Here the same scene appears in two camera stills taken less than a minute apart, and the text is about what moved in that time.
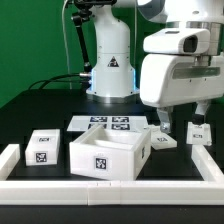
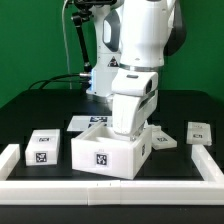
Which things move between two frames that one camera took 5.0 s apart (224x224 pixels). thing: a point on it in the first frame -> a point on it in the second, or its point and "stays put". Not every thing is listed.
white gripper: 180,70 -> 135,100
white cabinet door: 198,134 stays put
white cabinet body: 111,153 stays put
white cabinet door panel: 160,139 stays put
